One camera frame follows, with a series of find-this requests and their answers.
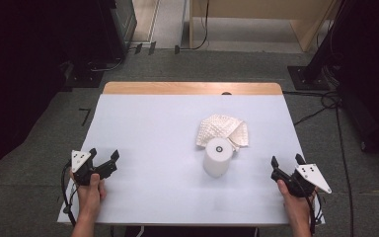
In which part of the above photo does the black hanging cable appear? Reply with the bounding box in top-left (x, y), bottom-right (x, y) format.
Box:
top-left (174, 0), bottom-right (211, 55)

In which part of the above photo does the person's left hand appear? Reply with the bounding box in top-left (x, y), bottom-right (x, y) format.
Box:
top-left (70, 172), bottom-right (108, 216)

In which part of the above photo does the black slanted stand post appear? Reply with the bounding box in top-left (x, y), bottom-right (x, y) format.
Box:
top-left (304, 0), bottom-right (358, 83)

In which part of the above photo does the dark clothing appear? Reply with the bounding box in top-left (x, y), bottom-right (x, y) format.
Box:
top-left (123, 225), bottom-right (261, 237)

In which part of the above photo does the wooden table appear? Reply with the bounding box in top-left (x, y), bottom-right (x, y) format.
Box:
top-left (62, 81), bottom-right (322, 228)

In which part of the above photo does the white table mat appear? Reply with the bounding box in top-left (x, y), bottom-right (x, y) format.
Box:
top-left (56, 93), bottom-right (326, 227)

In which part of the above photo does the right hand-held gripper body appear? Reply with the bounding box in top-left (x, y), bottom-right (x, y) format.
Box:
top-left (275, 163), bottom-right (333, 198)

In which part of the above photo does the black stand base plate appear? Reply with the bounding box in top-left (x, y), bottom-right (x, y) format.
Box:
top-left (63, 60), bottom-right (106, 89)
top-left (287, 64), bottom-right (331, 92)

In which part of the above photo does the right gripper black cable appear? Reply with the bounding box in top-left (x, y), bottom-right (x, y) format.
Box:
top-left (304, 187), bottom-right (324, 237)

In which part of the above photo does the white cylindrical cup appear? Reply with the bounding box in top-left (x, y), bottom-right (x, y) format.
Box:
top-left (202, 136), bottom-right (234, 179)

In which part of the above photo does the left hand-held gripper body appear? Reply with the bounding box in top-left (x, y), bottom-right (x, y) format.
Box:
top-left (71, 149), bottom-right (102, 187)

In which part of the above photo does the black glass-door cabinet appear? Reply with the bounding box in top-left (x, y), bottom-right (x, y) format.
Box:
top-left (97, 0), bottom-right (138, 63)

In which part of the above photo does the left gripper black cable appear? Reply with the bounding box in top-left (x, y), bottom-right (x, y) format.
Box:
top-left (60, 160), bottom-right (81, 228)

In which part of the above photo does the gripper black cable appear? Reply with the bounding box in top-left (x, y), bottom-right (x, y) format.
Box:
top-left (304, 187), bottom-right (324, 237)
top-left (60, 160), bottom-right (81, 228)

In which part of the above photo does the person's right hand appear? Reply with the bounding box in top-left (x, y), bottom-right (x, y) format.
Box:
top-left (276, 179), bottom-right (318, 225)

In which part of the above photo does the grey floor cable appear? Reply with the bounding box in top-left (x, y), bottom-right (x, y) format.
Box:
top-left (88, 56), bottom-right (125, 73)

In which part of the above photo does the black floor cable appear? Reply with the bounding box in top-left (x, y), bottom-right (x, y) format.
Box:
top-left (282, 90), bottom-right (355, 237)

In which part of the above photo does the white textured cloth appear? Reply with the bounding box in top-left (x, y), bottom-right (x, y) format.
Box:
top-left (195, 114), bottom-right (250, 153)

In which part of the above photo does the light wooden desk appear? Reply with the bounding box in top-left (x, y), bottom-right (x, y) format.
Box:
top-left (189, 0), bottom-right (341, 53)

